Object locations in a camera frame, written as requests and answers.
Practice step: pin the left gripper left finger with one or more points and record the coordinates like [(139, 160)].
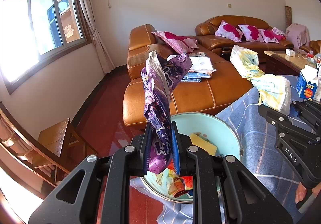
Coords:
[(145, 149)]

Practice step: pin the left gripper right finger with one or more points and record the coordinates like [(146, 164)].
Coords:
[(175, 147)]

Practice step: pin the yellow sponge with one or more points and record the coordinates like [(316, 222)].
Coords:
[(203, 144)]

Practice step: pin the gold clear wrapper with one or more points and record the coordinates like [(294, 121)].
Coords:
[(174, 185)]

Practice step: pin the pale yellow plastic bag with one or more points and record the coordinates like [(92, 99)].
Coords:
[(274, 91)]

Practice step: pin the purple snack wrapper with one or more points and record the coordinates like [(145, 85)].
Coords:
[(160, 77)]

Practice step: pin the light blue trash bucket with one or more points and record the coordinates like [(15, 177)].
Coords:
[(205, 169)]

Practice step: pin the person's right hand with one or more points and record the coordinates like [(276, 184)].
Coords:
[(302, 191)]

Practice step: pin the white tall milk carton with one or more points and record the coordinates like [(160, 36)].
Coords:
[(317, 95)]

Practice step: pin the blue plaid tablecloth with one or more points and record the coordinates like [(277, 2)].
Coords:
[(260, 157)]

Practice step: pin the blue Look milk carton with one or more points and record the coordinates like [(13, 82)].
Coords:
[(307, 83)]

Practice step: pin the brown leather chaise sofa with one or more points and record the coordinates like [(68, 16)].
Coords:
[(209, 96)]

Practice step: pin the folded blue striped cloth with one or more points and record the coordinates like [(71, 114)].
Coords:
[(194, 77)]

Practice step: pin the folded white cloth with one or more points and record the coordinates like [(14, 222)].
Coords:
[(202, 65)]

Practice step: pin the wooden coffee table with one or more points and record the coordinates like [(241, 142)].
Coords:
[(278, 63)]

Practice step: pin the white tissue box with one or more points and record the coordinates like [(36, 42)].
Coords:
[(290, 53)]

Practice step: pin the pink floral pillow on chaise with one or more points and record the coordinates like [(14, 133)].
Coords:
[(181, 44)]

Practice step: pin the wooden chair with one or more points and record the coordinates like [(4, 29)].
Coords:
[(46, 156)]

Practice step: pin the brown leather armchair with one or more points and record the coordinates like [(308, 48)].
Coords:
[(313, 46)]

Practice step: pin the pink cloth covered object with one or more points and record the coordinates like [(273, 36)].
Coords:
[(298, 35)]

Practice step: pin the pink floral pillow right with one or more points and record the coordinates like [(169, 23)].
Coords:
[(268, 36)]

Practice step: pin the brown leather three-seat sofa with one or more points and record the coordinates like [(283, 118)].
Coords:
[(205, 35)]

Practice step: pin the pink floral pillow middle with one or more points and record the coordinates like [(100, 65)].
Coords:
[(251, 33)]

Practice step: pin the pink floral pillow left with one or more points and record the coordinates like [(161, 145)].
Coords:
[(228, 31)]

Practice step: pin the beige curtain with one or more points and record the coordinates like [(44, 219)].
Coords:
[(101, 50)]

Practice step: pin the window with white frame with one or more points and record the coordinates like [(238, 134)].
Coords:
[(34, 33)]

